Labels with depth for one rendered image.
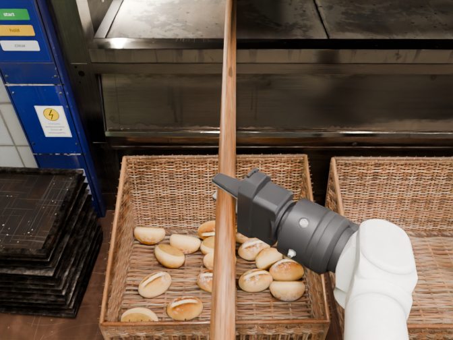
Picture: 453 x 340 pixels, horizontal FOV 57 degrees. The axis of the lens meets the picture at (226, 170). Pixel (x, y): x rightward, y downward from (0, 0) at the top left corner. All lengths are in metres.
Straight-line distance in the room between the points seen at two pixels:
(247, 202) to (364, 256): 0.18
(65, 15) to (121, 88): 0.23
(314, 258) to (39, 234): 0.72
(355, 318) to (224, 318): 0.15
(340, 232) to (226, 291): 0.17
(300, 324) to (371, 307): 0.60
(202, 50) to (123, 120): 0.31
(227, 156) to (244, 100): 0.49
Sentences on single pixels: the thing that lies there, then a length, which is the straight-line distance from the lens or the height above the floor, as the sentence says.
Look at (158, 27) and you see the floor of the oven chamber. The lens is 1.21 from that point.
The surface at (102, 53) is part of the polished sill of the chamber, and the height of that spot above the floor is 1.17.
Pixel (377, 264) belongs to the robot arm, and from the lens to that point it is 0.51.
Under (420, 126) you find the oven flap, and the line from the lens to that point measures 1.31.
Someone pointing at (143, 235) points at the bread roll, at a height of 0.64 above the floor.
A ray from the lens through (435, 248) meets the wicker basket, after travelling 1.50.
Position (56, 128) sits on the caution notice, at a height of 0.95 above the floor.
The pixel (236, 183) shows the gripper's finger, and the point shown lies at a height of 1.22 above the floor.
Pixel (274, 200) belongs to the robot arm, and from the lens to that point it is 0.60.
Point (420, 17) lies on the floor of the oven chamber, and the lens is 1.37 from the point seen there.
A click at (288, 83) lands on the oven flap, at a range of 1.17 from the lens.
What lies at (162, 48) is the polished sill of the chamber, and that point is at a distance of 1.10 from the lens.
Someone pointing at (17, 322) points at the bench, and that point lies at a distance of 1.35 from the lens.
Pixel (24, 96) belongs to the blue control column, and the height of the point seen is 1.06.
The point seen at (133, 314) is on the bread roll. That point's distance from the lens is 1.18.
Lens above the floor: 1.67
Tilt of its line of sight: 43 degrees down
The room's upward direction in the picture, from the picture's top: straight up
